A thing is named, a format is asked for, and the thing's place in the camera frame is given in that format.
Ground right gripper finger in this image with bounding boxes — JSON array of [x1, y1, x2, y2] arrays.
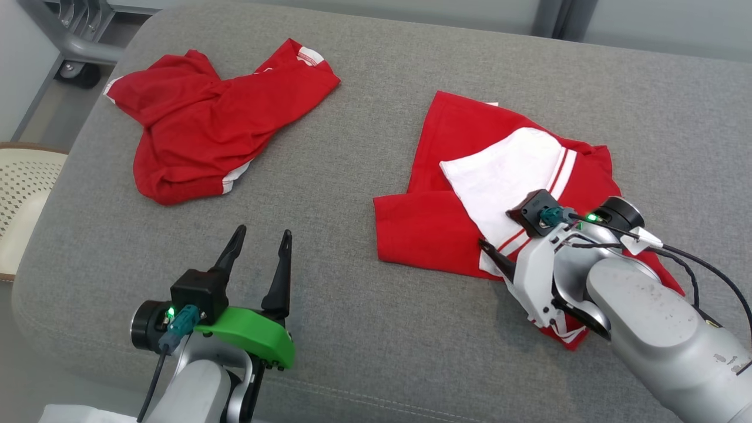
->
[[479, 238, 516, 281]]

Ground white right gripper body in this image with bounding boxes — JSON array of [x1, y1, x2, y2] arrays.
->
[[505, 226, 595, 331]]

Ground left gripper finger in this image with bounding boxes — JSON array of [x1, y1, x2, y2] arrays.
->
[[210, 225, 247, 274], [261, 230, 293, 321]]

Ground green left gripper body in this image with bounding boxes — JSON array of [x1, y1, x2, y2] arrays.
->
[[194, 307, 296, 371]]

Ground red basketball jersey white trim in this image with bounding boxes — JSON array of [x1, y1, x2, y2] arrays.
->
[[373, 90, 686, 351]]

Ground red shorts with white stripes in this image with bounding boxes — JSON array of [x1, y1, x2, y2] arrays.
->
[[105, 38, 341, 206]]

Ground grey fabric sofa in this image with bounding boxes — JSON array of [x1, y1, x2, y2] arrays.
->
[[11, 0, 752, 423]]

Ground beige perforated chair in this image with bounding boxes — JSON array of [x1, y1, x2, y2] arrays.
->
[[0, 142, 69, 283]]

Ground black caster wheel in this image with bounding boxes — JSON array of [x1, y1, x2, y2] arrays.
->
[[56, 61, 100, 90]]

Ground left teal connector cable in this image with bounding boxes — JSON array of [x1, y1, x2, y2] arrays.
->
[[136, 304, 202, 423]]

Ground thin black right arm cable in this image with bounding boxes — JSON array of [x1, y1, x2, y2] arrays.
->
[[561, 235, 703, 311]]

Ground grey partition post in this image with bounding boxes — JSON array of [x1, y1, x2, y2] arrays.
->
[[532, 0, 600, 39]]

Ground grey metal cart frame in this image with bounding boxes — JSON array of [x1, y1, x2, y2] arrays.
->
[[18, 0, 147, 65]]

